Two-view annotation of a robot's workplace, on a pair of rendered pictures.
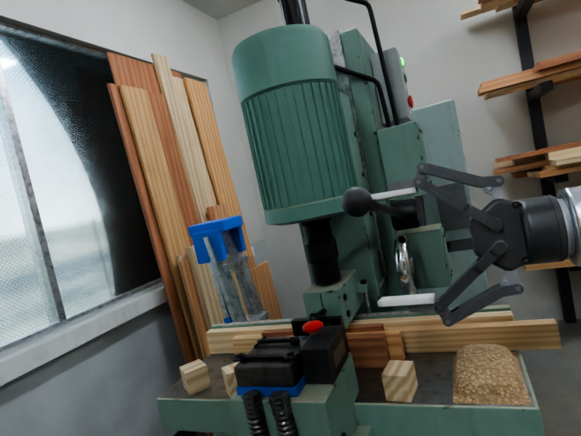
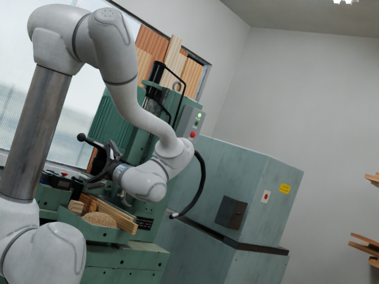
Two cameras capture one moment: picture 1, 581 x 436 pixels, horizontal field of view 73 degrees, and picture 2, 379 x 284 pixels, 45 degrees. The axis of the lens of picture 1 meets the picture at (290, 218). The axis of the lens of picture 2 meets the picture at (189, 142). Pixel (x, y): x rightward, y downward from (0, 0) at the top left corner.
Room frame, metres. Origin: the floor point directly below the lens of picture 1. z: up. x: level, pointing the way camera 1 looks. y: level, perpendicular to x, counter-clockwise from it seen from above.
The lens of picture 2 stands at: (-1.09, -0.99, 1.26)
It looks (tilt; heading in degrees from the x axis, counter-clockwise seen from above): 2 degrees up; 18
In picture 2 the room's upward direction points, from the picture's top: 20 degrees clockwise
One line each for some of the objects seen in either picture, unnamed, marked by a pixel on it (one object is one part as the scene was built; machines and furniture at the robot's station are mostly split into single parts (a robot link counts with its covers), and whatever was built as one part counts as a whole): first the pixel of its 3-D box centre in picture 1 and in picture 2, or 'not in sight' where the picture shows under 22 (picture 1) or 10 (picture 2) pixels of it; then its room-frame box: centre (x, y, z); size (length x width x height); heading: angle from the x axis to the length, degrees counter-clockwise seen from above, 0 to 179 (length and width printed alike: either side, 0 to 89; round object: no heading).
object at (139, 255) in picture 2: not in sight; (93, 239); (0.83, -0.09, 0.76); 0.57 x 0.45 x 0.09; 156
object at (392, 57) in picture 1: (392, 89); (190, 124); (0.95, -0.30, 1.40); 0.10 x 0.06 x 0.16; 156
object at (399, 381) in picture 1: (399, 380); (75, 206); (0.54, -0.10, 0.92); 0.05 x 0.04 x 0.04; 149
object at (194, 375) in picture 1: (194, 376); not in sight; (0.70, 0.23, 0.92); 0.04 x 0.04 x 0.04; 29
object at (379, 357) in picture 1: (341, 351); (78, 198); (0.66, -0.04, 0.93); 0.16 x 0.02 x 0.05; 66
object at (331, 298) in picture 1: (336, 301); (94, 186); (0.73, -0.05, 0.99); 0.14 x 0.07 x 0.09; 156
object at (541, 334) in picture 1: (371, 341); (92, 205); (0.69, -0.10, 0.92); 0.58 x 0.02 x 0.04; 66
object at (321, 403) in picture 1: (299, 404); (46, 194); (0.54, 0.04, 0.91); 0.15 x 0.14 x 0.09; 66
